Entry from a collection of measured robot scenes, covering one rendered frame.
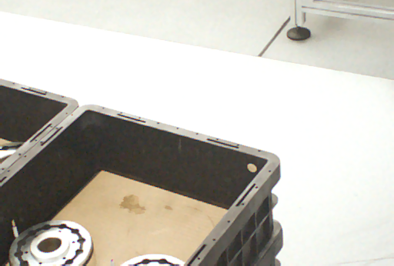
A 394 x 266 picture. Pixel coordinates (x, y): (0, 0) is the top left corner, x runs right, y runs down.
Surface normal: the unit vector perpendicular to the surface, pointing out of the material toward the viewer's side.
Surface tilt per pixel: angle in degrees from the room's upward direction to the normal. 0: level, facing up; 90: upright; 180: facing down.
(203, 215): 0
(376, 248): 0
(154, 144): 90
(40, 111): 90
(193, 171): 90
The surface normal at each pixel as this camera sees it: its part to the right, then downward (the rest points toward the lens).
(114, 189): -0.11, -0.80
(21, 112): -0.54, 0.55
